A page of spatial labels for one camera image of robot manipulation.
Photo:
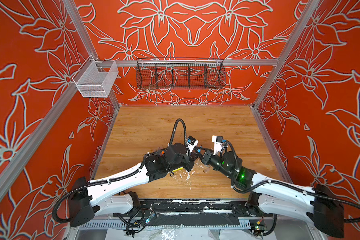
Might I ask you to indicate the white wire basket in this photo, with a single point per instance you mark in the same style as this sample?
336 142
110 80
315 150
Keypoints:
95 79

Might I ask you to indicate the black wire basket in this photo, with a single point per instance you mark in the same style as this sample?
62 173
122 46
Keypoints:
180 74

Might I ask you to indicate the aluminium frame rails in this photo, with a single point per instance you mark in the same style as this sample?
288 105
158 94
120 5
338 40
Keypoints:
22 157

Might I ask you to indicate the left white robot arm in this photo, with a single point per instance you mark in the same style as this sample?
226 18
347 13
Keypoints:
89 198

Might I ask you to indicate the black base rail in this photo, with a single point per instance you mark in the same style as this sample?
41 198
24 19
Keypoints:
154 214

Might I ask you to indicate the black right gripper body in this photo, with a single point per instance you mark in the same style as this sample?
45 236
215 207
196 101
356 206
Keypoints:
217 163

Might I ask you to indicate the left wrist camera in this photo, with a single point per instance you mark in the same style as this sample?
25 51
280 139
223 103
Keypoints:
191 143

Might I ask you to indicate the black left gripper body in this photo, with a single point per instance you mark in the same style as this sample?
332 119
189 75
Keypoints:
187 162

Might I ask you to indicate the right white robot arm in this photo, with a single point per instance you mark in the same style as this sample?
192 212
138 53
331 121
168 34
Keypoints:
317 206

